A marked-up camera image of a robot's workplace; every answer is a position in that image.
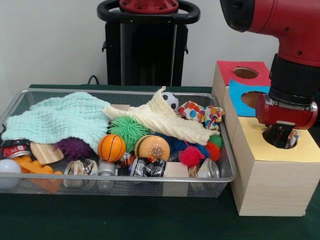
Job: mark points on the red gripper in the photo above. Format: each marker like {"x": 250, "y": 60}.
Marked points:
{"x": 282, "y": 115}

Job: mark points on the colourful polka dot cloth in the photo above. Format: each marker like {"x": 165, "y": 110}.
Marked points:
{"x": 197, "y": 112}
{"x": 293, "y": 138}

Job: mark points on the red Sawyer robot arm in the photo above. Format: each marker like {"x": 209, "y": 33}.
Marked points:
{"x": 295, "y": 75}

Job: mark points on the wooden box with three holes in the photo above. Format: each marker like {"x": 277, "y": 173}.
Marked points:
{"x": 272, "y": 187}

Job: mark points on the shallow mesh bin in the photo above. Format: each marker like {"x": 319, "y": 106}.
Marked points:
{"x": 125, "y": 186}

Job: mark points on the crushed silver can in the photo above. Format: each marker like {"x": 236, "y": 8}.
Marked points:
{"x": 211, "y": 170}

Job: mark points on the cream waffle cloth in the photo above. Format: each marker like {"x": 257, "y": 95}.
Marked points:
{"x": 170, "y": 122}

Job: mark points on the small toy soccer ball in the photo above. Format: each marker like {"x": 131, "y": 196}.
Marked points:
{"x": 171, "y": 100}

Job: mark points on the hamburger toy ball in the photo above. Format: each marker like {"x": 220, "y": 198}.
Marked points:
{"x": 151, "y": 148}

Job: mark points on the green spiky rubber ball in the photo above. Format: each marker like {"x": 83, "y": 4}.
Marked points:
{"x": 125, "y": 128}

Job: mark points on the orange toy basketball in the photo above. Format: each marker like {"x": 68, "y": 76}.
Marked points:
{"x": 111, "y": 148}

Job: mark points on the dark green tablecloth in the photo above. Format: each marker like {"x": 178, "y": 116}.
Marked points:
{"x": 100, "y": 220}

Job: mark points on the purple spiky rubber ball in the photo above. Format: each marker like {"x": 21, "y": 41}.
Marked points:
{"x": 73, "y": 148}

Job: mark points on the mint green waffle cloth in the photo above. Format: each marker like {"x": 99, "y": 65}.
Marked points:
{"x": 62, "y": 117}

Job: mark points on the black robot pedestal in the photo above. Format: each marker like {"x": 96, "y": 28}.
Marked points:
{"x": 140, "y": 62}

